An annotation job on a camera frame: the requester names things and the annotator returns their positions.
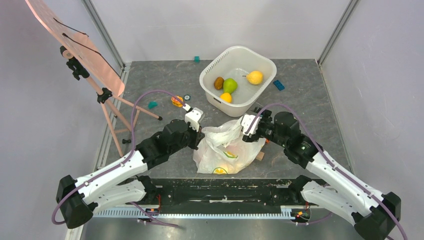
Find white plastic bag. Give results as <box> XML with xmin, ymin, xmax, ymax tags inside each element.
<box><xmin>193</xmin><ymin>118</ymin><xmax>266</xmax><ymax>175</ymax></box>

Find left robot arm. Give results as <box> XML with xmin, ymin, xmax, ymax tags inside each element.
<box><xmin>51</xmin><ymin>119</ymin><xmax>205</xmax><ymax>229</ymax></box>

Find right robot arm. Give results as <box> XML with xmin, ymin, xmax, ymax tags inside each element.
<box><xmin>240</xmin><ymin>108</ymin><xmax>407</xmax><ymax>240</ymax></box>

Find yellow fake lemon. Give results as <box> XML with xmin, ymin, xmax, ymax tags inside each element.
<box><xmin>220</xmin><ymin>92</ymin><xmax>233</xmax><ymax>103</ymax></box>

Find yellow fake pear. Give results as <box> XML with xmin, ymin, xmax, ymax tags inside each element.
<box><xmin>243</xmin><ymin>70</ymin><xmax>264</xmax><ymax>85</ymax></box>

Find green fake pear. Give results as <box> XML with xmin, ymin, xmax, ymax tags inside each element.
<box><xmin>223</xmin><ymin>78</ymin><xmax>238</xmax><ymax>95</ymax></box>

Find brown fake kiwi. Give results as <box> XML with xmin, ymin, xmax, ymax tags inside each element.
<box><xmin>213</xmin><ymin>76</ymin><xmax>225</xmax><ymax>90</ymax></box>

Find wooden cube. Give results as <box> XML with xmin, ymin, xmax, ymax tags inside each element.
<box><xmin>255</xmin><ymin>151</ymin><xmax>265</xmax><ymax>161</ymax></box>

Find orange yellow toy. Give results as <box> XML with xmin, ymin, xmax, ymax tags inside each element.
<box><xmin>171</xmin><ymin>95</ymin><xmax>184</xmax><ymax>108</ymax></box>

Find blue lego brick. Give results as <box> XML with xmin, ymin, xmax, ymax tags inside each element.
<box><xmin>272</xmin><ymin>80</ymin><xmax>285</xmax><ymax>91</ymax></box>

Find teal block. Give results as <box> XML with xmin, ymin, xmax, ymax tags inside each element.
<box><xmin>148</xmin><ymin>101</ymin><xmax>158</xmax><ymax>109</ymax></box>

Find white plastic basin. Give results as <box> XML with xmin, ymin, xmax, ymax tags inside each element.
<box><xmin>199</xmin><ymin>45</ymin><xmax>277</xmax><ymax>117</ymax></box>

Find pink board on stand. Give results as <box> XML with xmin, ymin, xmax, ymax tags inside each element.
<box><xmin>26</xmin><ymin>0</ymin><xmax>162</xmax><ymax>156</ymax></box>

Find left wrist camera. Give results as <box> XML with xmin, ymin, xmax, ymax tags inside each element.
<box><xmin>182</xmin><ymin>103</ymin><xmax>204</xmax><ymax>132</ymax></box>

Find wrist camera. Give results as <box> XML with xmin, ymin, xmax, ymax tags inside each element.
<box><xmin>241</xmin><ymin>114</ymin><xmax>262</xmax><ymax>136</ymax></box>
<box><xmin>182</xmin><ymin>103</ymin><xmax>204</xmax><ymax>132</ymax></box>

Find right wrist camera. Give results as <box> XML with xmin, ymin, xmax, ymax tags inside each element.
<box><xmin>241</xmin><ymin>114</ymin><xmax>262</xmax><ymax>136</ymax></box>

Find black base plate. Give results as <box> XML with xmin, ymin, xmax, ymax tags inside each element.
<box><xmin>138</xmin><ymin>178</ymin><xmax>307</xmax><ymax>214</ymax></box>

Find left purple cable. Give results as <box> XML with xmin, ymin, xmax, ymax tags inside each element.
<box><xmin>51</xmin><ymin>89</ymin><xmax>188</xmax><ymax>229</ymax></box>

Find purple cable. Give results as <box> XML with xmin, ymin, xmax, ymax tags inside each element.
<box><xmin>251</xmin><ymin>102</ymin><xmax>409</xmax><ymax>240</ymax></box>
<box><xmin>51</xmin><ymin>89</ymin><xmax>188</xmax><ymax>229</ymax></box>

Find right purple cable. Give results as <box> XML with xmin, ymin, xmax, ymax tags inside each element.
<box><xmin>251</xmin><ymin>102</ymin><xmax>409</xmax><ymax>240</ymax></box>

